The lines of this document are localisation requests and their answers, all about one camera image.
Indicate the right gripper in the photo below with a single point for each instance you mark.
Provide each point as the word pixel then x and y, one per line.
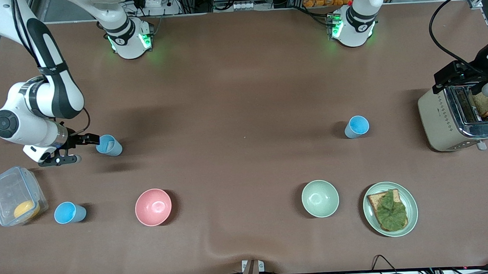
pixel 77 140

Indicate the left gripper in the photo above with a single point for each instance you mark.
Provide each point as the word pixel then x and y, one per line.
pixel 468 76

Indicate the blue plastic cup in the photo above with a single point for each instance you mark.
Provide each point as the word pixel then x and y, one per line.
pixel 357 126
pixel 68 213
pixel 109 146

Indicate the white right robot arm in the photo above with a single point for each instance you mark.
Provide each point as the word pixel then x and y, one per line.
pixel 56 91

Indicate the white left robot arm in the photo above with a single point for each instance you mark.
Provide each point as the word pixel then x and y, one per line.
pixel 356 25

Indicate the brown bread slice in toaster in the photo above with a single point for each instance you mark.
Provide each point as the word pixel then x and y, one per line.
pixel 484 105

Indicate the beige and chrome toaster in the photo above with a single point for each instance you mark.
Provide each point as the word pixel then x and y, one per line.
pixel 437 120

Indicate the round yellow food piece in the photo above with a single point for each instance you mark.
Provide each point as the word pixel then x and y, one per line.
pixel 26 210

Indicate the clear plastic food container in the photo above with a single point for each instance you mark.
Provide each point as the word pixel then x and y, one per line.
pixel 7 192

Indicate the pink bowl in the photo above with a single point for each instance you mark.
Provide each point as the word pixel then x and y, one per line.
pixel 153 207

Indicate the pale green plate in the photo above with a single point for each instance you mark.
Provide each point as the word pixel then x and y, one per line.
pixel 412 212

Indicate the green lettuce leaf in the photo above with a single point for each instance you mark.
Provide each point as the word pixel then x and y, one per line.
pixel 391 213

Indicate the toast slice under lettuce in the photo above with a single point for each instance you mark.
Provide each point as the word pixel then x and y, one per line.
pixel 373 201

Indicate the brown table cover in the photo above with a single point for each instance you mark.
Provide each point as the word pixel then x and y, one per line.
pixel 226 113

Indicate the white power strip with plugs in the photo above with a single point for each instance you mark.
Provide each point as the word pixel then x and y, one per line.
pixel 153 1

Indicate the pale green bowl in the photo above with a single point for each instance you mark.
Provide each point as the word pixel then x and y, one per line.
pixel 320 198

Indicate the small white power strip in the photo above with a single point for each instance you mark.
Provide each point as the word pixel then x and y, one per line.
pixel 243 6

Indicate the metal bracket with post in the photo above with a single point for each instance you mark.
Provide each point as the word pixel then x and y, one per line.
pixel 250 272

